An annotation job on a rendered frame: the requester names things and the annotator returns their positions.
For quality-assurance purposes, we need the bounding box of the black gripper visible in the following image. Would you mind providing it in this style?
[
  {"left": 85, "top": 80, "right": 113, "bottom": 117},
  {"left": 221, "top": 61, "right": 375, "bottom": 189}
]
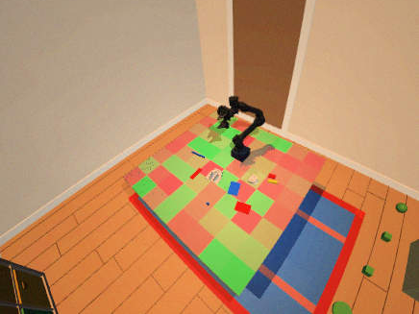
[{"left": 217, "top": 105, "right": 234, "bottom": 129}]

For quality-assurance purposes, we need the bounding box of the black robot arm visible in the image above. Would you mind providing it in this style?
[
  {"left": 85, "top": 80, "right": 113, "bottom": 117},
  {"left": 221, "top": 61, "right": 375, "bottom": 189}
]
[{"left": 229, "top": 96, "right": 265, "bottom": 153}]

